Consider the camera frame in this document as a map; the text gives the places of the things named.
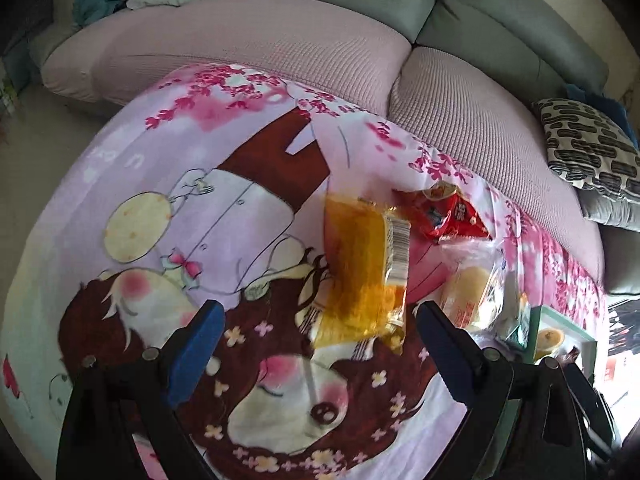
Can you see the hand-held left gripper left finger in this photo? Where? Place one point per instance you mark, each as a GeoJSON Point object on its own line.
{"type": "Point", "coordinates": [197, 345]}

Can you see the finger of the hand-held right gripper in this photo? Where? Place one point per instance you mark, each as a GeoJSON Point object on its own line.
{"type": "Point", "coordinates": [592, 410]}

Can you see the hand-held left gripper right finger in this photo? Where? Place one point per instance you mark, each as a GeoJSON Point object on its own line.
{"type": "Point", "coordinates": [442, 345]}

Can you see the white tray green rim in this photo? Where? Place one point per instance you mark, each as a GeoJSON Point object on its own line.
{"type": "Point", "coordinates": [565, 321]}

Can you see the yellow snack packet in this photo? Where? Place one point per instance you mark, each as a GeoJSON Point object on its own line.
{"type": "Point", "coordinates": [360, 270]}

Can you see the clear bread packet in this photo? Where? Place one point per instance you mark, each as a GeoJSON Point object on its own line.
{"type": "Point", "coordinates": [475, 285]}

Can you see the silver green snack packet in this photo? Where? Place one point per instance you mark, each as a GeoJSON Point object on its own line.
{"type": "Point", "coordinates": [515, 320]}

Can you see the pudding cup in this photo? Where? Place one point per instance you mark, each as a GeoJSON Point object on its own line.
{"type": "Point", "coordinates": [549, 340]}

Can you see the small red snack packet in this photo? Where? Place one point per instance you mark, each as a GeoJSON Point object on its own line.
{"type": "Point", "coordinates": [445, 215]}

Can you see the printed cartoon blanket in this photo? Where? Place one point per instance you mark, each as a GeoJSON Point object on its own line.
{"type": "Point", "coordinates": [250, 200]}

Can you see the grey cushion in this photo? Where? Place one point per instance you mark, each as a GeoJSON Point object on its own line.
{"type": "Point", "coordinates": [615, 212]}

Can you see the black white patterned pillow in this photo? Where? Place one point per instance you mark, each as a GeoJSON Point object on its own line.
{"type": "Point", "coordinates": [585, 150]}

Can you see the blue blanket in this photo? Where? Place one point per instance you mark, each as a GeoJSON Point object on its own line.
{"type": "Point", "coordinates": [605, 105]}

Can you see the pink sofa cover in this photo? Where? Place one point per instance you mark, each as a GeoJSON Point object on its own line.
{"type": "Point", "coordinates": [300, 35]}

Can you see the blue cloth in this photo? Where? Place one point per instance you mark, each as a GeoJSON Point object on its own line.
{"type": "Point", "coordinates": [95, 5]}

